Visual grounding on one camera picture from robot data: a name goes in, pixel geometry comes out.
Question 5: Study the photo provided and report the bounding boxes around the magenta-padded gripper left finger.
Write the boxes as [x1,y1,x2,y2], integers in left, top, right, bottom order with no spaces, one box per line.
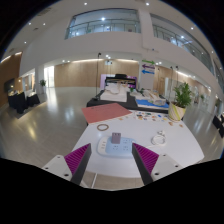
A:
[41,143,93,186]

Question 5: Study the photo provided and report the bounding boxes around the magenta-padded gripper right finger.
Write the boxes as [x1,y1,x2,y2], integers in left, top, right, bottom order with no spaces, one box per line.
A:
[131,142,184,186]

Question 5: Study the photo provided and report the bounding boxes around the small grey charger block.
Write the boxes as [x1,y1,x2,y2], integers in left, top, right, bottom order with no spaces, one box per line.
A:
[111,132,122,145]

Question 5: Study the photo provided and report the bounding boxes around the light blue power strip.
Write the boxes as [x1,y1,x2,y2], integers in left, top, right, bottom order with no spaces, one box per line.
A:
[96,135,136,159]

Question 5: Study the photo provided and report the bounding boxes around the colourful small cards cluster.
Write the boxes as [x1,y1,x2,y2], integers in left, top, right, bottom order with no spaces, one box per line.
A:
[133,111,184,128]

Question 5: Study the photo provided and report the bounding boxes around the pink flat board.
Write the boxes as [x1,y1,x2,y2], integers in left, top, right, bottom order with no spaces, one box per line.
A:
[81,102,134,125]

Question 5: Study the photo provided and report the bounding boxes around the potted plant in striped pot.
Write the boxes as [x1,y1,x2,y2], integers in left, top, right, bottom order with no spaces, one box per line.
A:
[167,82,194,122]

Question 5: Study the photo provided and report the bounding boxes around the blue mat on platform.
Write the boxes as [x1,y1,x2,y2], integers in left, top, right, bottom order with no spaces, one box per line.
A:
[135,98,169,109]

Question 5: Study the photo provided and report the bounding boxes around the black display platform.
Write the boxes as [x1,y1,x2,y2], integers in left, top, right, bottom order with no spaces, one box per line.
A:
[86,84,171,114]

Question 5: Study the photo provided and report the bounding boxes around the white architectural model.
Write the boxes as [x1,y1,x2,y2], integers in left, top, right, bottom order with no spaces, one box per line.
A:
[99,83,129,103]

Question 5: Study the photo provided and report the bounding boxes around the black draped tables group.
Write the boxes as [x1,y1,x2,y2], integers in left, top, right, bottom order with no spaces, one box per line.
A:
[7,91,41,114]

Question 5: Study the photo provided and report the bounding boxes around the small distant potted plant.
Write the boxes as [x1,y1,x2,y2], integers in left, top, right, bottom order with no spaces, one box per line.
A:
[39,78,48,94]

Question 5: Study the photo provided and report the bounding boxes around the white sign with arrows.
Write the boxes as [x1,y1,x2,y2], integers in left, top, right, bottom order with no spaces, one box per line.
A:
[139,59,157,89]

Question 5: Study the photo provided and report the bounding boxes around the black digital piano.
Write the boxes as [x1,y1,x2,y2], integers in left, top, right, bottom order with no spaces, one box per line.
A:
[104,73,138,89]

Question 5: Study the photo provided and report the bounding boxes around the white coiled power cable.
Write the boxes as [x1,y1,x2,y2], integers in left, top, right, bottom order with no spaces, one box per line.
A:
[150,130,168,147]

